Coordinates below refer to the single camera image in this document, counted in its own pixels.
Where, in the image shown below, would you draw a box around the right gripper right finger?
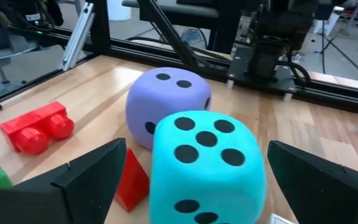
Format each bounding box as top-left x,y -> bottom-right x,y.
267,139 -> 358,224

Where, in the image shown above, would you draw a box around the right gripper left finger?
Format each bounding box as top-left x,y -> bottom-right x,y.
0,138 -> 127,224

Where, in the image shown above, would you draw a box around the red plastic block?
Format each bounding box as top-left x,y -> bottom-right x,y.
114,148 -> 150,213

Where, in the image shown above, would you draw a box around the red two-stud block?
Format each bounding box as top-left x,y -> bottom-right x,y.
0,101 -> 75,156

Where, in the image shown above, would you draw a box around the teal foam die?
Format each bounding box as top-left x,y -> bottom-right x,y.
149,110 -> 267,224

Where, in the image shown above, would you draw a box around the purple foam die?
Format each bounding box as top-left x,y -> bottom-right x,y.
125,67 -> 213,152

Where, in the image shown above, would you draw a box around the black tripod stand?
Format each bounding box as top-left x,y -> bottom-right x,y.
314,18 -> 358,85

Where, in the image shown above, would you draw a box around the silver aluminium strut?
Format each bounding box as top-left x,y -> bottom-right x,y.
59,2 -> 96,72

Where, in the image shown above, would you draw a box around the white cylinder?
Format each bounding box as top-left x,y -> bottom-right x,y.
106,0 -> 132,22

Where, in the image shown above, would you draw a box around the black frame post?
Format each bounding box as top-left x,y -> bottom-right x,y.
90,0 -> 111,55

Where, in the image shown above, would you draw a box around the black diagonal frame strut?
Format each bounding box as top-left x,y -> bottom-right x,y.
137,0 -> 198,68

